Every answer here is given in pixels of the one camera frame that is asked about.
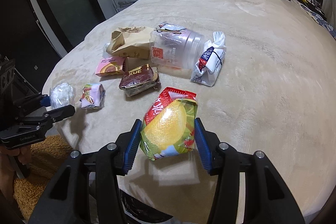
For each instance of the brown fuzzy blanket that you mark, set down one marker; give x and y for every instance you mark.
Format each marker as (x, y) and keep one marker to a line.
(46, 158)

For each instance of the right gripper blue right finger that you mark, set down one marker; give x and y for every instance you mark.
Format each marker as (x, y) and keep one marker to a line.
(203, 145)

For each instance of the dark brown snack packet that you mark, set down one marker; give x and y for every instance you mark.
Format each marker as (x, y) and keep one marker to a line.
(139, 77)

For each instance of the yellow green snack bag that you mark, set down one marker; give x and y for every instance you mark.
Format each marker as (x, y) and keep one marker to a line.
(168, 126)

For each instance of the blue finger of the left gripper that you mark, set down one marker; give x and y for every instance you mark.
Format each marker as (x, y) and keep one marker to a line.
(45, 100)

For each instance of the black camera box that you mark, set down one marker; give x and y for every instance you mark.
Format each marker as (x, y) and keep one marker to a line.
(7, 74)

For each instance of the beige plush bed blanket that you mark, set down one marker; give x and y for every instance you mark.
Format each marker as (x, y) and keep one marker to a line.
(258, 73)

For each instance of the clear crumpled plastic wrap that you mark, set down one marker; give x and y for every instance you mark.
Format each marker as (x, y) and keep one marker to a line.
(61, 95)

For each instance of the white blue paper wrapper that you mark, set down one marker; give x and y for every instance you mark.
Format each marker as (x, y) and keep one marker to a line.
(210, 62)

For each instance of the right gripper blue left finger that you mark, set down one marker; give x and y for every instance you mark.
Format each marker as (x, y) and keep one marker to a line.
(133, 137)

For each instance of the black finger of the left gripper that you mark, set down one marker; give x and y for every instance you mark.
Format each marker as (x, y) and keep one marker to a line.
(60, 113)

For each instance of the small colourful wrapper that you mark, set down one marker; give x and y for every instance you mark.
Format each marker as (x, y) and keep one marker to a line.
(92, 96)

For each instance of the brown paper bag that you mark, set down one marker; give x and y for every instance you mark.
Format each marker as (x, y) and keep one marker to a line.
(130, 42)

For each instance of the left bare hand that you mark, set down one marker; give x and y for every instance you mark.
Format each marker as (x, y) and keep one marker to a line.
(7, 171)

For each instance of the clear plastic jar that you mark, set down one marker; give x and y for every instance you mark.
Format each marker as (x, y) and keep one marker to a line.
(175, 46)

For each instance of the pink snack box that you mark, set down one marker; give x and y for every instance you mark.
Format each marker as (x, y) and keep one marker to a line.
(111, 66)

